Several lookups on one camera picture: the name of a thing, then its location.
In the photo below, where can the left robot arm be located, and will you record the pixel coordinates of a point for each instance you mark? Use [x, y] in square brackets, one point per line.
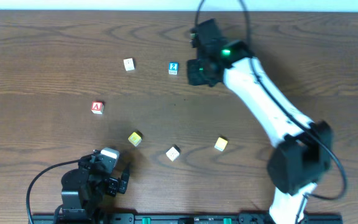
[84, 188]

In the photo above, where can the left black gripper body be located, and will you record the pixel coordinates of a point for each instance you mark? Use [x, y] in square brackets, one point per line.
[111, 182]

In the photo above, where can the red letter A block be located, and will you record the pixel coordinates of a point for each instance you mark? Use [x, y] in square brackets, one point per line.
[97, 107]

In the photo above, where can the wooden block bottom centre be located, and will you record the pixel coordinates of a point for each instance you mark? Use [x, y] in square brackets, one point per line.
[173, 153]

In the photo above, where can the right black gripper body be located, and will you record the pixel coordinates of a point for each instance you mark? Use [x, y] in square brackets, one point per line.
[197, 72]

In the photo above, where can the plain wooden picture block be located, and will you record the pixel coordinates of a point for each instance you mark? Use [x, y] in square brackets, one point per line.
[129, 64]

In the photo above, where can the blue number 2 block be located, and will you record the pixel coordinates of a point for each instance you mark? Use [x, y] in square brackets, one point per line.
[173, 68]

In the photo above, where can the yellow block left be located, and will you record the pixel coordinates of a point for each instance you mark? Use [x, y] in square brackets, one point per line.
[135, 138]

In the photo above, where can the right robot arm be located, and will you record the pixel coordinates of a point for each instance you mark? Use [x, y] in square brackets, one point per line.
[300, 156]

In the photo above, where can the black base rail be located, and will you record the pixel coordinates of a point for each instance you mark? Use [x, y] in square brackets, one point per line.
[242, 218]

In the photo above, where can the yellow block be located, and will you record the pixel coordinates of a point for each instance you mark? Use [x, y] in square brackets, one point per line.
[135, 138]
[221, 143]

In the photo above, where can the yellow block right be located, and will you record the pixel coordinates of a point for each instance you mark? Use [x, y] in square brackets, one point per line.
[221, 143]

